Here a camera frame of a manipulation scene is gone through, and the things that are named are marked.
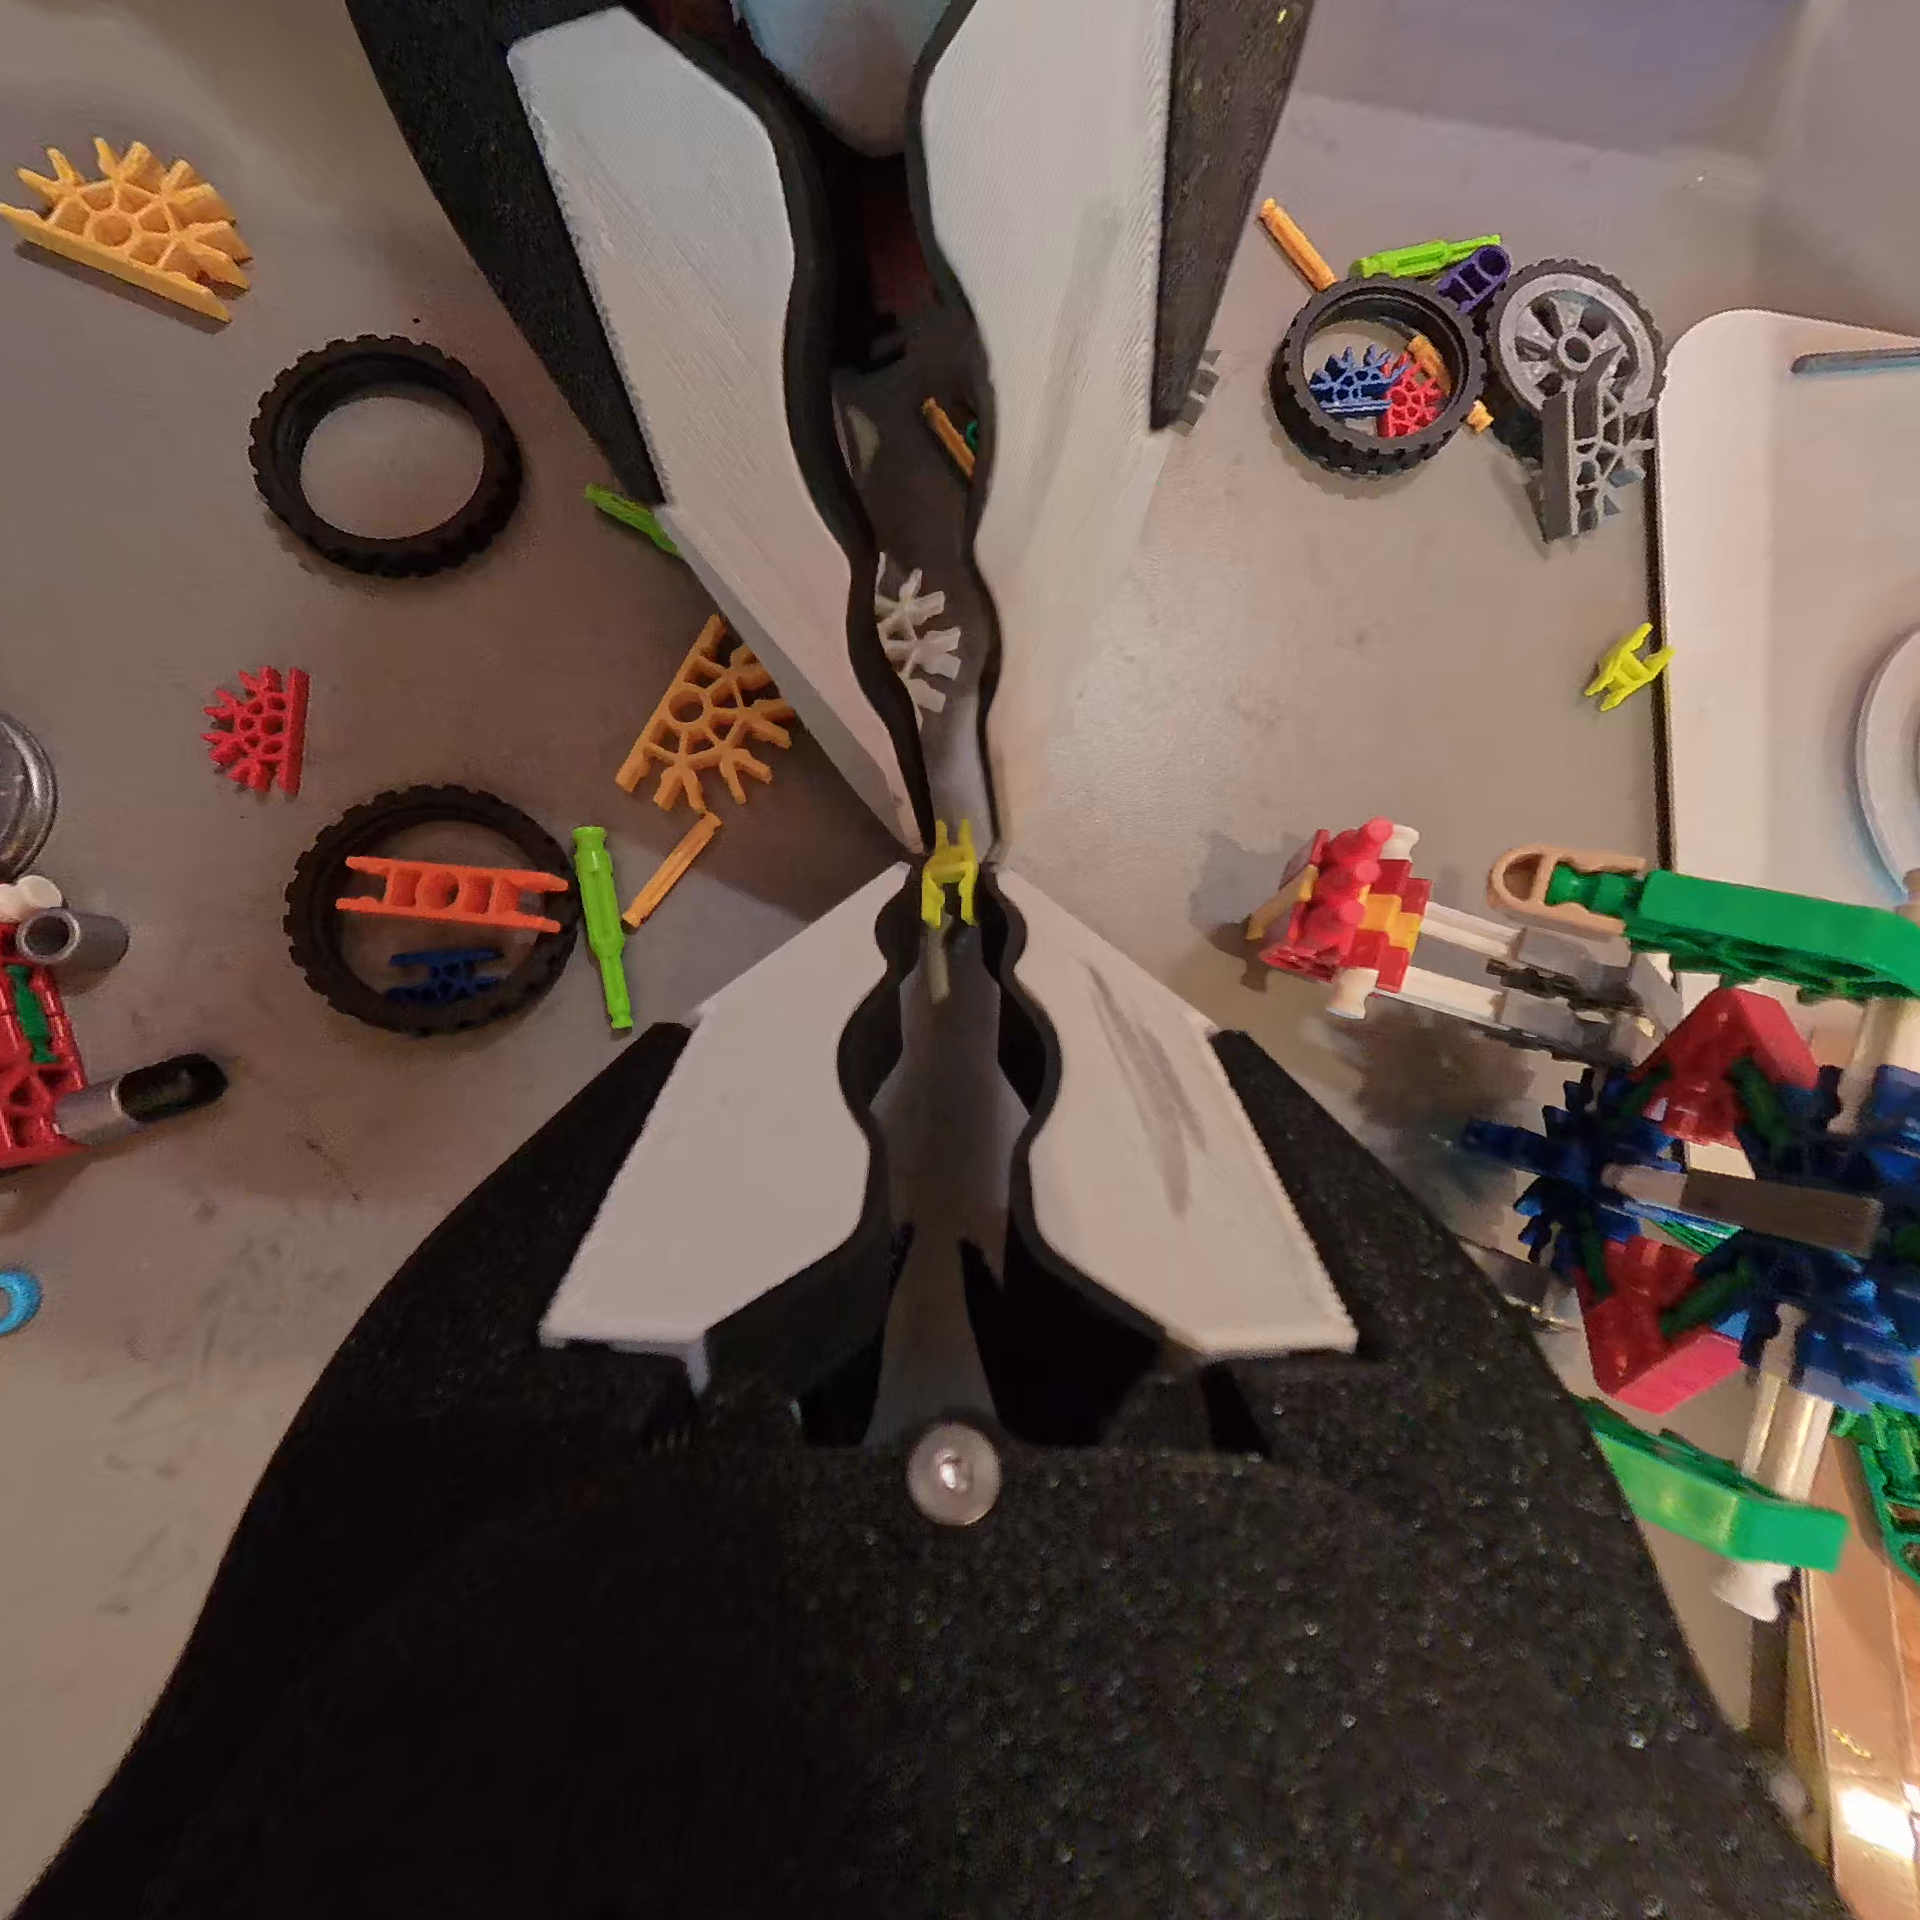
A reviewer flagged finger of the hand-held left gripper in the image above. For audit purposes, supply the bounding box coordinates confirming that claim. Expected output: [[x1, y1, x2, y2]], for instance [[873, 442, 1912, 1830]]
[[903, 0, 1175, 869], [506, 5, 933, 859]]

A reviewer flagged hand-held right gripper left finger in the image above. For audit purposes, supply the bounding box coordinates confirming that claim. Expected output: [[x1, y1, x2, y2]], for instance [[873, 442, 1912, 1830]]
[[540, 858, 920, 1397]]

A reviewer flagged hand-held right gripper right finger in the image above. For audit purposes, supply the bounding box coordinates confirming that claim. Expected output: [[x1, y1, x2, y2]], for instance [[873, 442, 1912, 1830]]
[[970, 861, 1360, 1374]]

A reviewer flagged yellow green clip connector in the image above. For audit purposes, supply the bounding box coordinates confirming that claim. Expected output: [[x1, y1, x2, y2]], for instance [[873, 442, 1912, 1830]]
[[914, 818, 988, 999], [1582, 621, 1677, 714]]

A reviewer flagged light green rod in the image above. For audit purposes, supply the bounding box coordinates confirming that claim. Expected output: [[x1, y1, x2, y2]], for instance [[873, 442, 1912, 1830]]
[[1345, 233, 1503, 282], [582, 483, 682, 558], [572, 825, 634, 1033]]

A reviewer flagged small blue connector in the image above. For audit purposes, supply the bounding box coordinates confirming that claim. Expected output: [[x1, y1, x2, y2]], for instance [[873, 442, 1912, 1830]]
[[384, 945, 506, 1007]]

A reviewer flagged yellow fan connector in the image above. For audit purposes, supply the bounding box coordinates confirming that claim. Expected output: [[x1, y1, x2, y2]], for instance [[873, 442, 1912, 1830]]
[[0, 139, 252, 325]]

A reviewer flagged empty black toy tyre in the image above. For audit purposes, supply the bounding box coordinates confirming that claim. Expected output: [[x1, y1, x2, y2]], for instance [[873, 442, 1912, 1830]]
[[247, 333, 524, 581]]

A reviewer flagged orange ladder piece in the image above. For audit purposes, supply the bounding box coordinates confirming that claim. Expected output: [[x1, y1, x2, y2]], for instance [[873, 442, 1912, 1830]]
[[335, 852, 572, 938]]

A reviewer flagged white snowflake connector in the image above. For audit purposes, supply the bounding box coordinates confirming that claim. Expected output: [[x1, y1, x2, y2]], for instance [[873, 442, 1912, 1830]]
[[873, 551, 962, 717]]

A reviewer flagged orange lattice connector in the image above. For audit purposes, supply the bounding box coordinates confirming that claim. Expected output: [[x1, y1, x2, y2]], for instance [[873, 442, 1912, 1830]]
[[614, 612, 800, 812]]

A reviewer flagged grey spoked toy wheel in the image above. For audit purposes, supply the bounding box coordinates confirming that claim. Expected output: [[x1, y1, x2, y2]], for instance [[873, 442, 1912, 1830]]
[[1481, 259, 1666, 460]]

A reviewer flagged grey lattice connector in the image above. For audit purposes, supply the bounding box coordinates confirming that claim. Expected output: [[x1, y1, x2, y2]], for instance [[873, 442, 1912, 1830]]
[[1528, 364, 1661, 545]]

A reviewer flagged multicolour construction toy model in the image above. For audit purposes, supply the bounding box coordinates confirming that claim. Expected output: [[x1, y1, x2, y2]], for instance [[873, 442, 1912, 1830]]
[[1246, 815, 1920, 1625]]

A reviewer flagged red half-round connector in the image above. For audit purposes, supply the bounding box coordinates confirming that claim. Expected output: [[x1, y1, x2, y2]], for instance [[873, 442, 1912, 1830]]
[[200, 662, 312, 797]]

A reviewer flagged red toy model with tubes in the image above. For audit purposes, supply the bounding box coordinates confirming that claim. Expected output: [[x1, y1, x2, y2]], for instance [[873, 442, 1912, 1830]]
[[0, 873, 230, 1174]]

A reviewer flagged white board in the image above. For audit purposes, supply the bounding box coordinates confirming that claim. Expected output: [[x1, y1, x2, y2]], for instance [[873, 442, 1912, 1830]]
[[1647, 307, 1920, 977]]

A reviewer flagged grey pulley wheel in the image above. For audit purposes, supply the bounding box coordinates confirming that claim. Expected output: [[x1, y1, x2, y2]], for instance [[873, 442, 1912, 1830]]
[[0, 715, 62, 882]]

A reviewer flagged white disc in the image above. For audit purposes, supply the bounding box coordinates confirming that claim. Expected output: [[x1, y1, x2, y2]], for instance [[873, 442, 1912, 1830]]
[[1854, 626, 1920, 905]]

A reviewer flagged printed cardboard box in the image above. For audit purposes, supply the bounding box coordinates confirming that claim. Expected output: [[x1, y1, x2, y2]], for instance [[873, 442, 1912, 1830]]
[[1784, 1439, 1920, 1920]]

